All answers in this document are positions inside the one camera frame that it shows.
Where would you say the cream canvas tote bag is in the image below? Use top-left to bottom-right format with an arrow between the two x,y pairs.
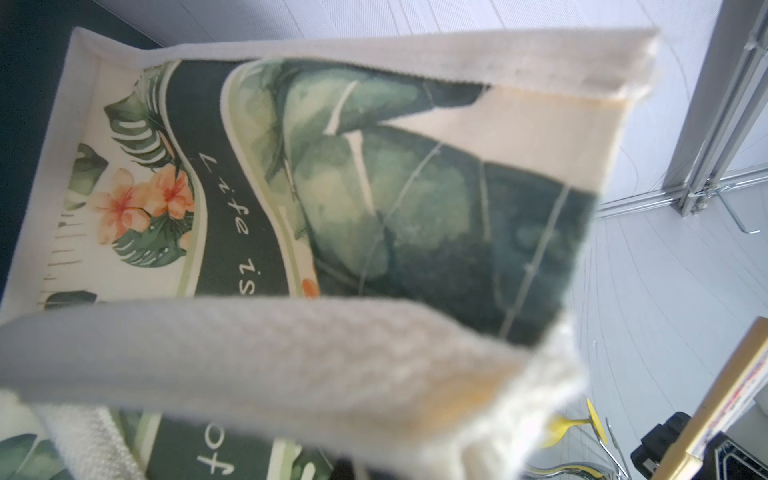
1,28 -> 659,479

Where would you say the grey folding fan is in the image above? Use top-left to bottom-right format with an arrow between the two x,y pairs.
652,317 -> 767,479

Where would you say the yellow plastic wine glass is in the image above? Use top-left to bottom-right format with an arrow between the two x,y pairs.
539,398 -> 608,449

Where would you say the aluminium crossbar rail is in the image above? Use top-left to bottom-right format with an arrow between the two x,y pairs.
596,164 -> 767,219

